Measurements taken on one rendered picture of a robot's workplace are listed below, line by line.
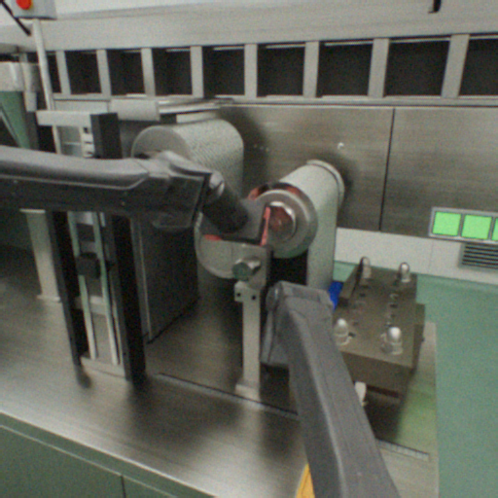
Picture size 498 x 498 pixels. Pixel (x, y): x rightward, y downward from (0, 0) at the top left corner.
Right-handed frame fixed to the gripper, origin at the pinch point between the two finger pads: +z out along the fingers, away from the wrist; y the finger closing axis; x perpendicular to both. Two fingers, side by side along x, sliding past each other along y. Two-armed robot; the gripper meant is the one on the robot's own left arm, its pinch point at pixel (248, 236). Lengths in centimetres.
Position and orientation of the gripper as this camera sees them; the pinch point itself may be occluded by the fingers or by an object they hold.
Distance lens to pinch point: 73.7
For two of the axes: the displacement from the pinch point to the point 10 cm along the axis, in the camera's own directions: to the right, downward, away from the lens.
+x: 2.3, -9.3, 2.8
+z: 3.1, 3.4, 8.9
